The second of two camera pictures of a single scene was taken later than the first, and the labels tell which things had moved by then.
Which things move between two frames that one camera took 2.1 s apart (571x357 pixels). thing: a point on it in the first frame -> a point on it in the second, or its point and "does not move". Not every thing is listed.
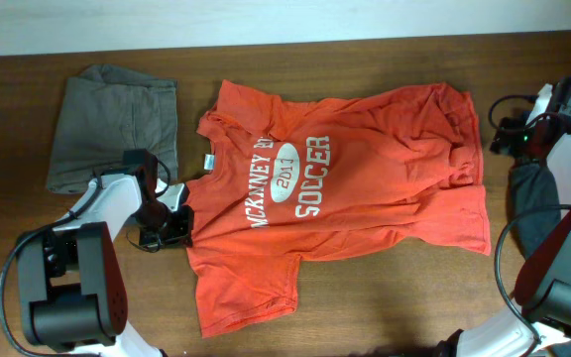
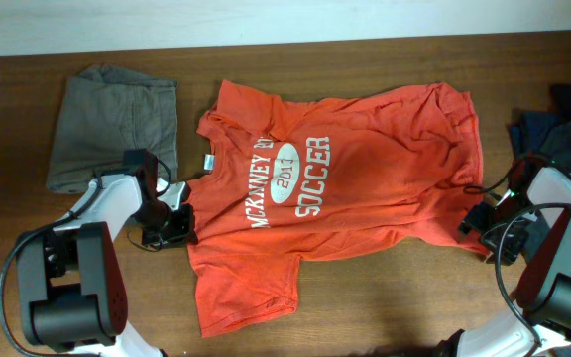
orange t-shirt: (329, 178) does not move
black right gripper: (511, 136) -> (477, 221)
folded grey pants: (104, 111) does not move
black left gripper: (182, 234) does not move
